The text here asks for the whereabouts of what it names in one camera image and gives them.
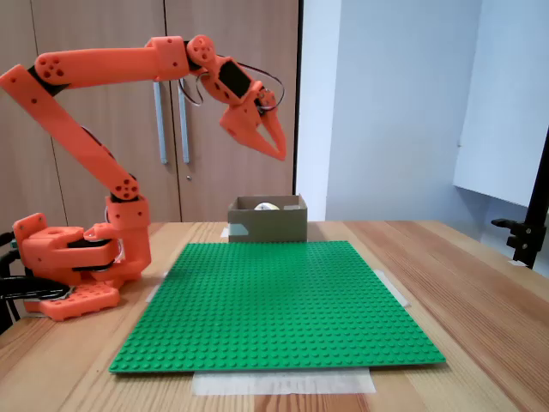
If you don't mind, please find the black camera stand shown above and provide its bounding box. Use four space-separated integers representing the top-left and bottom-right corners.
491 126 549 270

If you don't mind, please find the brown cardboard box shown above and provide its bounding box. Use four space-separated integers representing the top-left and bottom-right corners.
226 194 309 244

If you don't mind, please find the wrist servo cable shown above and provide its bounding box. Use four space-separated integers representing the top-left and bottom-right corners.
177 76 206 107

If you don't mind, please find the masking tape strip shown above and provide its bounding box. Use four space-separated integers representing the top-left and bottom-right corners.
371 268 412 308
191 367 377 397
144 270 171 304

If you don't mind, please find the gripper servo cable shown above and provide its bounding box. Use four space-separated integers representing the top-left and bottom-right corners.
238 63 286 113

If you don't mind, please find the white wall panel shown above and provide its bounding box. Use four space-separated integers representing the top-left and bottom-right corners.
452 0 549 209

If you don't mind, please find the black base cable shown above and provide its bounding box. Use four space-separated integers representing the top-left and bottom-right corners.
0 231 22 336

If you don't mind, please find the wooden cabinet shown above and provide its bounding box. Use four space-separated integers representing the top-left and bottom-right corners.
0 0 304 224

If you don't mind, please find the metal cabinet handle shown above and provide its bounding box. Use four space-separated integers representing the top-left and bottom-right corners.
176 79 191 164
153 81 168 165

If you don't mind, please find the green studded baseplate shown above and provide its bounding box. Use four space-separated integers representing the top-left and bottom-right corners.
107 239 447 375

